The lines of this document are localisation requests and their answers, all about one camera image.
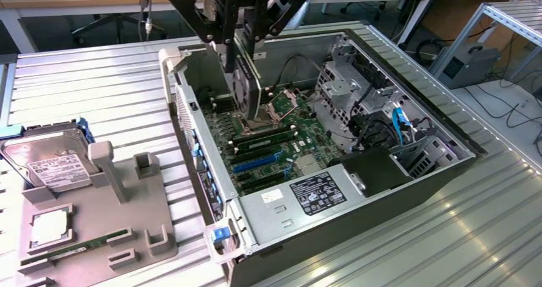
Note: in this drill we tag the silver CPU chip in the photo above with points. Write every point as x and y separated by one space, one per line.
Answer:
51 228

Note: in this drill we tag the black office chair base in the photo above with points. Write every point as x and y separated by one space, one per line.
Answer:
360 6
117 22

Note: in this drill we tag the bare green RAM stick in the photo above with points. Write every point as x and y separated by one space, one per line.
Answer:
81 245

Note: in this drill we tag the aluminium profile frame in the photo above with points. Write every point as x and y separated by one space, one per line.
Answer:
508 17

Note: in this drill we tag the black intrusion switch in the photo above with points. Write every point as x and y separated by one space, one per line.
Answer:
194 106

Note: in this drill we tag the RAM stick with sticker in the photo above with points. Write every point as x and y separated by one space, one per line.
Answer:
261 144

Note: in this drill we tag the green motherboard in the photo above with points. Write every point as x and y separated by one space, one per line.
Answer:
305 141

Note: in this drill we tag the black plastic shroud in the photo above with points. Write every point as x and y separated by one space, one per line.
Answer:
373 172

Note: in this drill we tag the silver hard disk drive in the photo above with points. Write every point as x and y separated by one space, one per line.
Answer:
47 163

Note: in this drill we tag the open black PC case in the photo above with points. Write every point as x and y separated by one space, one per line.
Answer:
360 242

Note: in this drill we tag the blue disk carrier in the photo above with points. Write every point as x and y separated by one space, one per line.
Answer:
11 132

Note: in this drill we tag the silver chipset heatsink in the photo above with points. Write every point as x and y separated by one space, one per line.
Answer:
309 164

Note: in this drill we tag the blue expansion slot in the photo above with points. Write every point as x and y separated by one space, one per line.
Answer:
258 164

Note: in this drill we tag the blue case latch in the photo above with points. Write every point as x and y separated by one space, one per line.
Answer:
221 233

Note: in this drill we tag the silver disk bay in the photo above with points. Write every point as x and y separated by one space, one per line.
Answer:
441 153

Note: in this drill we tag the metal socket cover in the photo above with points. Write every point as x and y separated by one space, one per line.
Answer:
285 93

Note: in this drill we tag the grey parts rack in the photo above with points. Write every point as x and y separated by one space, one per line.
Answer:
98 236

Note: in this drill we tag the silver drive cage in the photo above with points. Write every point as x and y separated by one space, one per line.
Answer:
344 87

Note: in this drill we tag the grey equipment box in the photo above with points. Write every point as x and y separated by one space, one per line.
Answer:
470 68

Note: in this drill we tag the silver power supply unit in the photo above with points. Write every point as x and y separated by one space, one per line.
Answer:
276 217

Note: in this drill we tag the long black expansion slot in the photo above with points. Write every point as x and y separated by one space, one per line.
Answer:
262 179
268 187

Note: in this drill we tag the CPU socket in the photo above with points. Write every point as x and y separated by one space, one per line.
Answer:
262 126

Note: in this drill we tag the low profile graphics card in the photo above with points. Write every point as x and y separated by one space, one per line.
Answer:
248 90

